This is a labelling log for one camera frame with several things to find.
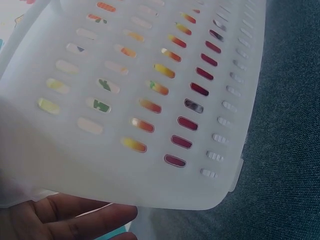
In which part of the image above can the white slotted plastic basket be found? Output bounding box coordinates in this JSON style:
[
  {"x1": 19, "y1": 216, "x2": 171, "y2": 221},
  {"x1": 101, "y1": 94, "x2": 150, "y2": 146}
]
[{"x1": 0, "y1": 0, "x2": 267, "y2": 211}]

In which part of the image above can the person's left hand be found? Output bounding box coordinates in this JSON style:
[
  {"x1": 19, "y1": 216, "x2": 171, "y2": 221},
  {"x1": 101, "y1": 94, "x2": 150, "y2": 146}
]
[{"x1": 0, "y1": 192, "x2": 139, "y2": 240}]

